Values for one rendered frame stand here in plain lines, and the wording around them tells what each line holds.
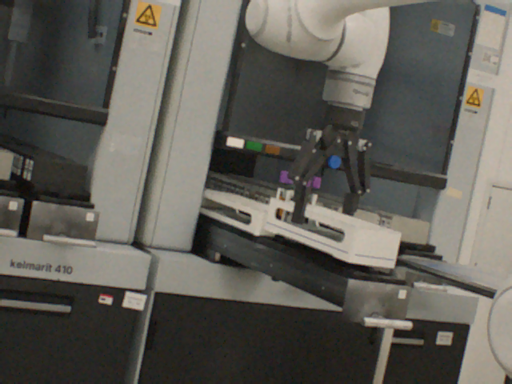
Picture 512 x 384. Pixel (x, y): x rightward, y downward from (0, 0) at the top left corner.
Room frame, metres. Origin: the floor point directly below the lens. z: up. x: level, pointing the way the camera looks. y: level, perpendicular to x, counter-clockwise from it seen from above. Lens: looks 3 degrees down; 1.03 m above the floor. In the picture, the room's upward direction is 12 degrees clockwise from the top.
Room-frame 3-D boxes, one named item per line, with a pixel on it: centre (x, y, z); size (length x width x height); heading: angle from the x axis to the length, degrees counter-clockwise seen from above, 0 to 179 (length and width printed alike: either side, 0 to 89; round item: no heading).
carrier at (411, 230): (2.50, -0.35, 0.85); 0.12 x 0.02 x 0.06; 119
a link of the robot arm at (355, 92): (1.98, -0.12, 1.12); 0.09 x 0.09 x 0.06
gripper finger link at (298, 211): (1.96, -0.08, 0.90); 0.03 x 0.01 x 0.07; 31
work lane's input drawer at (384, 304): (2.08, -0.07, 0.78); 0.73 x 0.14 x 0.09; 30
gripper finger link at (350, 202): (2.01, -0.17, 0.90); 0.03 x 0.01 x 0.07; 31
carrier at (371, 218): (2.42, -0.22, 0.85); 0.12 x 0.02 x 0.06; 120
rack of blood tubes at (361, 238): (1.96, -0.14, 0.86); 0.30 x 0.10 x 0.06; 31
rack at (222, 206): (2.23, 0.02, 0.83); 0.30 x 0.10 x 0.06; 30
